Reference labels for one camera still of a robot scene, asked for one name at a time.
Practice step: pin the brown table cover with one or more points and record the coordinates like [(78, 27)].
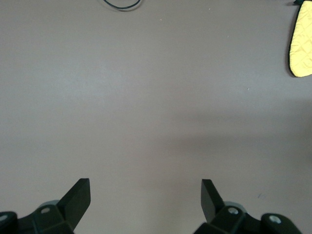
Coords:
[(146, 97)]

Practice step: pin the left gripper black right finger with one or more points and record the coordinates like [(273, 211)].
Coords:
[(224, 219)]

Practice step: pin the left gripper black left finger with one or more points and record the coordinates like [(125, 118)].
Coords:
[(61, 217)]

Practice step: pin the yellow quilted oven mitt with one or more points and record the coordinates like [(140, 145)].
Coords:
[(302, 48)]

